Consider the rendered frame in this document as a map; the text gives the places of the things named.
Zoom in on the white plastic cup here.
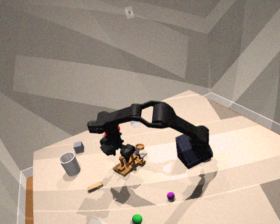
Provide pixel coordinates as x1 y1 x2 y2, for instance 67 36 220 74
130 121 141 128

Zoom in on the green ball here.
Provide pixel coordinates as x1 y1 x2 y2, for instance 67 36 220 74
132 214 142 224

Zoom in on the white flat slab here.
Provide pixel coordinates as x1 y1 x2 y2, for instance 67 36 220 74
88 218 109 224

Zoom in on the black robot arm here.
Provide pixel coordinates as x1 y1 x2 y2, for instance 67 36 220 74
87 100 209 156

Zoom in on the purple ball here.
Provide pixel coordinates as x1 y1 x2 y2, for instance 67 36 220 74
167 192 174 199

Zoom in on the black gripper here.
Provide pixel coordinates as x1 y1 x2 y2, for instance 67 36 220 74
100 132 136 163

